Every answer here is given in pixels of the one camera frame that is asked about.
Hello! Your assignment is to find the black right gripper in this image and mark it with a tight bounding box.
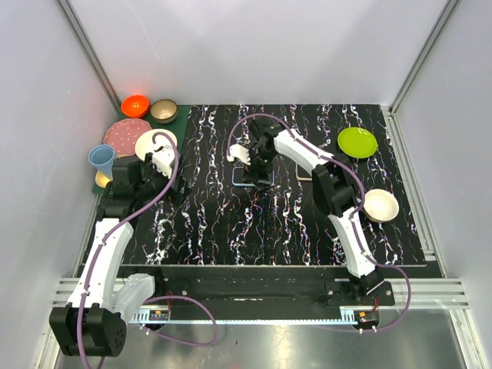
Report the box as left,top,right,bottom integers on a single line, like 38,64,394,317
241,146,276,191

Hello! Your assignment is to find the phone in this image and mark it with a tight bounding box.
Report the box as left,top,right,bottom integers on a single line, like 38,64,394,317
232,166,276,189
295,165,312,181

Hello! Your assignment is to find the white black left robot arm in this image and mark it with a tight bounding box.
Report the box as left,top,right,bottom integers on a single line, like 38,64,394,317
49,151,189,358

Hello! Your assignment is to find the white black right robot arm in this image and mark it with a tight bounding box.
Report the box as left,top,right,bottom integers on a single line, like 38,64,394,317
230,115,384,305

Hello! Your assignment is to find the phone in beige case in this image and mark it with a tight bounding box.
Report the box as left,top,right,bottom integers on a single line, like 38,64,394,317
295,165,312,181

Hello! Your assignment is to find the white bowl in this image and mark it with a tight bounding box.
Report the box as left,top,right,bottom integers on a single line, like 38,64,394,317
135,129,178,161

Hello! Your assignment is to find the green mat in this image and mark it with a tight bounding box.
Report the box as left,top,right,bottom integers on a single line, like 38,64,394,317
92,105,190,194

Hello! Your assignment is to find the brown patterned bowl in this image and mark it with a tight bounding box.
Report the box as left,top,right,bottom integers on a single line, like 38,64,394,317
151,99,178,125

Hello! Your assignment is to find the pink dotted plate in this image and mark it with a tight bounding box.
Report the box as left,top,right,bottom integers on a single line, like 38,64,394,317
102,118,152,157

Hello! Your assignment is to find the yellow square plate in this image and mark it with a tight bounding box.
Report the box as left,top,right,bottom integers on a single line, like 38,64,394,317
95,171,111,189

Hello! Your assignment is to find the light blue cup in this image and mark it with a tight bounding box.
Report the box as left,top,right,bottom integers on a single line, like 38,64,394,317
88,144,116,180

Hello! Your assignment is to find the orange bowl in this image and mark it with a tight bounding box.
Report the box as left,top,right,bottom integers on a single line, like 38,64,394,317
120,95,150,118

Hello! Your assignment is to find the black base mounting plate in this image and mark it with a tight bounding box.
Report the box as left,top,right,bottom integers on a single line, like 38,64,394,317
121,268,397,322

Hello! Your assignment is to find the lime green plate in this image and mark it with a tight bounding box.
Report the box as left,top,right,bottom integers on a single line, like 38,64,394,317
337,127,378,159

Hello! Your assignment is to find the cream floral bowl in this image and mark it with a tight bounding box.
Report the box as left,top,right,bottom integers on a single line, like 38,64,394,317
363,188,400,223

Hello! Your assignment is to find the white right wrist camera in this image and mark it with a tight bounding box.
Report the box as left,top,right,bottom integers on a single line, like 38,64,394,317
226,144,251,166

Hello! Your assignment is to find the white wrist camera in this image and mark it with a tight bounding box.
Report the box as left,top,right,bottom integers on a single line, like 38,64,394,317
145,145,175,178
226,144,251,166

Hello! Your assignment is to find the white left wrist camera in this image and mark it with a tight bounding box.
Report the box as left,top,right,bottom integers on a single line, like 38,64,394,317
145,145,175,178

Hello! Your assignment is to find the aluminium corner post left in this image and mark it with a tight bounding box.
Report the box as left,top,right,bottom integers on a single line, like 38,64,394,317
54,0,121,114

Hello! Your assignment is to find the aluminium corner post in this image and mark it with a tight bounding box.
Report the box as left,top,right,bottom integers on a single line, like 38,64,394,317
54,0,121,114
388,0,461,115

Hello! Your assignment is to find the aluminium front rail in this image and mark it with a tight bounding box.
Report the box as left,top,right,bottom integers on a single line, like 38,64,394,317
53,276,472,324

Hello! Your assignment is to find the aluminium corner post right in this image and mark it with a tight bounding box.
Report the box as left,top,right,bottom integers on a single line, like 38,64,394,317
388,0,461,115

